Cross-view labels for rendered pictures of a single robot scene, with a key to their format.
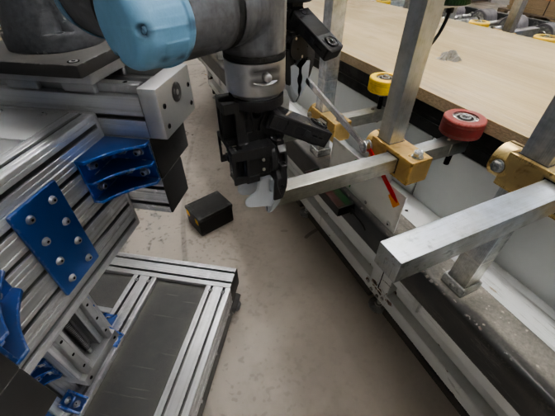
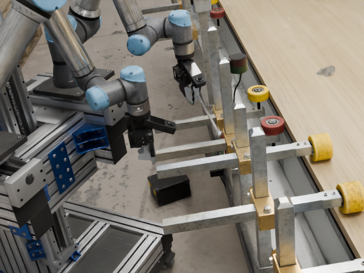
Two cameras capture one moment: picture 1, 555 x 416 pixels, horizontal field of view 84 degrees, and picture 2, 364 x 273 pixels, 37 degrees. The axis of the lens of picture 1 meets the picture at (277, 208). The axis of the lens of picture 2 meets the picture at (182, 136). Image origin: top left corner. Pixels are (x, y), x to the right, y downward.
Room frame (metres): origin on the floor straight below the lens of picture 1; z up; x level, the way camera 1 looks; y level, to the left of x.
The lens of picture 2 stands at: (-1.00, -0.70, 1.85)
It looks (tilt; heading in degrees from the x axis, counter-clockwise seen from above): 31 degrees down; 23
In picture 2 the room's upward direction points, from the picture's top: 9 degrees counter-clockwise
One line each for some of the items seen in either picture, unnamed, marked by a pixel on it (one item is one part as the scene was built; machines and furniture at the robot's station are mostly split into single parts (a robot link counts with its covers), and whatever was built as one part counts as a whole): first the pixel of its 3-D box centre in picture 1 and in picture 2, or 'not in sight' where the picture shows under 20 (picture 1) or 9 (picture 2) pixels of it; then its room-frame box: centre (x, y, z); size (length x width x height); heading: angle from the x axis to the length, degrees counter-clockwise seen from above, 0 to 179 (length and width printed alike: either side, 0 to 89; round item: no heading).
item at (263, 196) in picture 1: (262, 198); (146, 156); (0.39, 0.02, 0.86); 0.06 x 0.03 x 0.09; 114
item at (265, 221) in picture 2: not in sight; (262, 206); (0.08, -0.44, 0.95); 0.14 x 0.06 x 0.05; 24
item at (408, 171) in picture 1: (396, 154); (232, 140); (0.54, -0.24, 0.85); 0.14 x 0.06 x 0.05; 24
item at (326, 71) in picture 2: (452, 54); (327, 69); (0.99, -0.52, 0.91); 0.09 x 0.07 x 0.02; 143
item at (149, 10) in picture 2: not in sight; (175, 6); (2.10, 0.52, 0.80); 0.44 x 0.03 x 0.04; 114
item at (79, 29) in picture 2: not in sight; (64, 37); (0.60, 0.38, 1.21); 0.13 x 0.12 x 0.14; 0
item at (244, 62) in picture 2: not in sight; (238, 59); (0.58, -0.27, 1.14); 0.06 x 0.06 x 0.02
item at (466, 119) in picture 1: (455, 140); (273, 134); (0.58, -0.37, 0.85); 0.08 x 0.08 x 0.11
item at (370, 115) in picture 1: (315, 128); (209, 120); (0.73, -0.10, 0.81); 0.44 x 0.03 x 0.04; 114
